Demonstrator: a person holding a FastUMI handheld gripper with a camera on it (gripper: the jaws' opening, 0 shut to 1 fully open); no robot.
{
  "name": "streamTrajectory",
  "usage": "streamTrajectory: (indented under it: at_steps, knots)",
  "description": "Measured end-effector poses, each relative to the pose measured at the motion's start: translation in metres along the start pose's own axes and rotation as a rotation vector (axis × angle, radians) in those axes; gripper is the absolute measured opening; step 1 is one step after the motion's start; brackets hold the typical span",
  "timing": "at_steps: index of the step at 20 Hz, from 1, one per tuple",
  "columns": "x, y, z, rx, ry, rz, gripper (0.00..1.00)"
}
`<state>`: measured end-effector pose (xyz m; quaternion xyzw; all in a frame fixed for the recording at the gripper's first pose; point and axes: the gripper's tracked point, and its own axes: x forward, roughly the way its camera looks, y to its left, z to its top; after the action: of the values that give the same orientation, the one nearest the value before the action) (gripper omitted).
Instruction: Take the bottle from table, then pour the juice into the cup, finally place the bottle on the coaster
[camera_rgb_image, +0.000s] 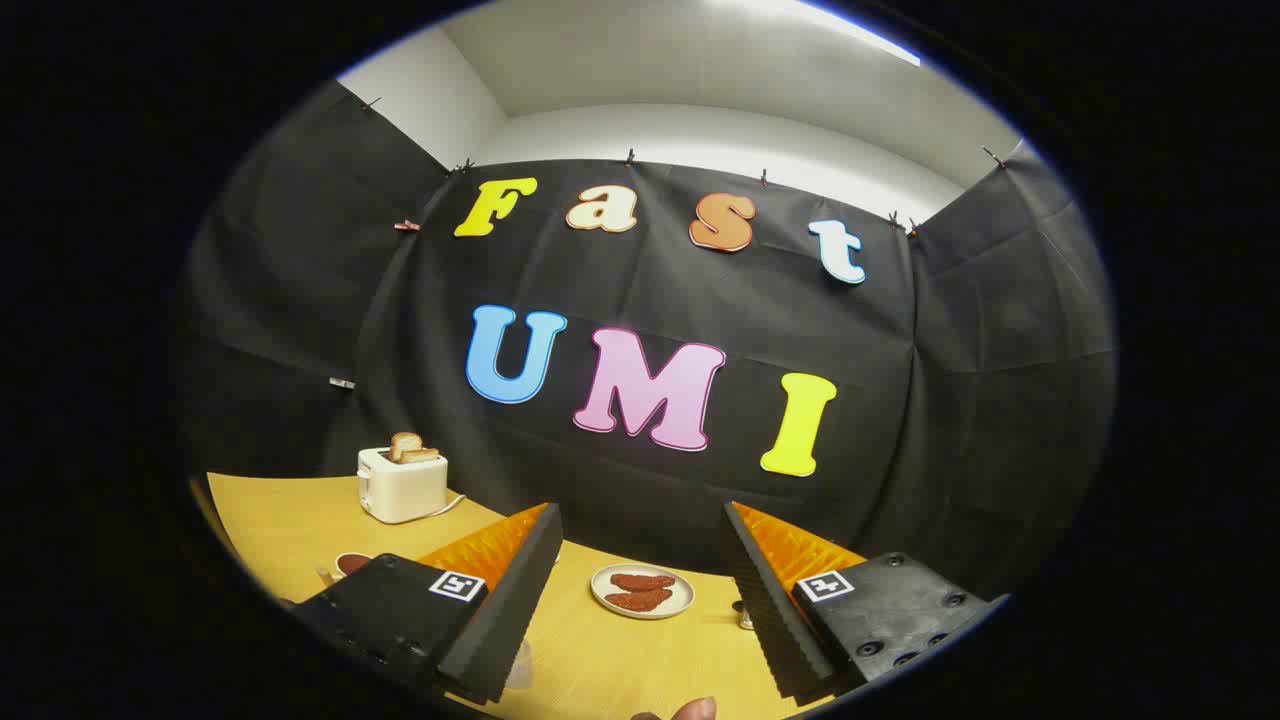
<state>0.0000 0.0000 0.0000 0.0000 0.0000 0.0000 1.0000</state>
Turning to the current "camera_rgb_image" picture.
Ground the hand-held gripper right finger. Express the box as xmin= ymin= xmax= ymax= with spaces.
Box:
xmin=722 ymin=500 xmax=1011 ymax=701

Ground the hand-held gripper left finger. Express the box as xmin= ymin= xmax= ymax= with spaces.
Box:
xmin=285 ymin=502 xmax=564 ymax=706

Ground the cream cup with wooden handle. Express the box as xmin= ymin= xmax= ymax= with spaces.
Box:
xmin=318 ymin=552 xmax=373 ymax=586

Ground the white plate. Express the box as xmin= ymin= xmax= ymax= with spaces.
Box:
xmin=590 ymin=564 xmax=696 ymax=621

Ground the white toaster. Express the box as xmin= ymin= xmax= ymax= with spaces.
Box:
xmin=357 ymin=445 xmax=449 ymax=525

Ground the wooden table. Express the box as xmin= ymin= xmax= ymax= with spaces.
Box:
xmin=190 ymin=472 xmax=871 ymax=720

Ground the black backdrop cloth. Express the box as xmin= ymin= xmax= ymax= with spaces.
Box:
xmin=180 ymin=80 xmax=1119 ymax=601

